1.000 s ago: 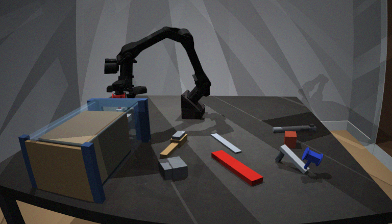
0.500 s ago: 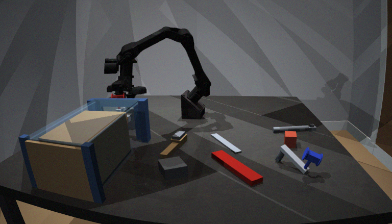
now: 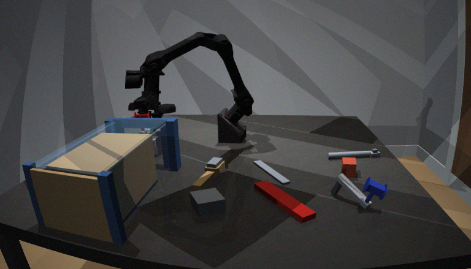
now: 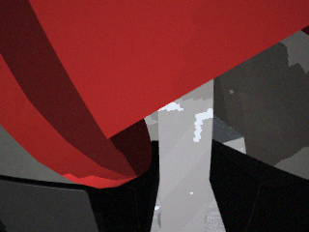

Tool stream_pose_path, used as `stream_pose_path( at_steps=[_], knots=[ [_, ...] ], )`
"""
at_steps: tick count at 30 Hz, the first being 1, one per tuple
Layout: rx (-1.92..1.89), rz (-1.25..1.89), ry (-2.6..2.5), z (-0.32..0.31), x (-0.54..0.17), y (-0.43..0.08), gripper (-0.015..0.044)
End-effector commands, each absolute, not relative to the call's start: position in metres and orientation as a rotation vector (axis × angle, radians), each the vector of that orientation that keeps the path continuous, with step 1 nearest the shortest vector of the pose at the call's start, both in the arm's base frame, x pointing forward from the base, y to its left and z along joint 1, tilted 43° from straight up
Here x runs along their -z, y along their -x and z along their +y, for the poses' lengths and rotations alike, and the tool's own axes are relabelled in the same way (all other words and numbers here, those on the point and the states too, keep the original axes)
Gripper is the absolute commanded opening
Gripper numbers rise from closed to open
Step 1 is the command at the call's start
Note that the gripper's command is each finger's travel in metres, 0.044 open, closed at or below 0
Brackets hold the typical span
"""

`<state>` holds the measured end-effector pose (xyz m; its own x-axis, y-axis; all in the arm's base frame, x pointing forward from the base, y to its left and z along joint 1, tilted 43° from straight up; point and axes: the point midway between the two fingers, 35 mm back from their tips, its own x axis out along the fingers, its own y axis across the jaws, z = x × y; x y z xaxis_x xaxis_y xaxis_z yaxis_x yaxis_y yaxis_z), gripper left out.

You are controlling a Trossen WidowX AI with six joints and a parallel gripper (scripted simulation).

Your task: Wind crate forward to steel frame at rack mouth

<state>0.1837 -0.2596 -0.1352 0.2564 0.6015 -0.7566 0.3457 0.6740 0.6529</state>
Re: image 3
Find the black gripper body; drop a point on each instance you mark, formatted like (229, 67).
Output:
(158, 107)

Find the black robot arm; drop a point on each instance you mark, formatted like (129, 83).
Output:
(155, 62)

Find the clear-panelled rack with blue uprights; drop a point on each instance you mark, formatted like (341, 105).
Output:
(96, 184)

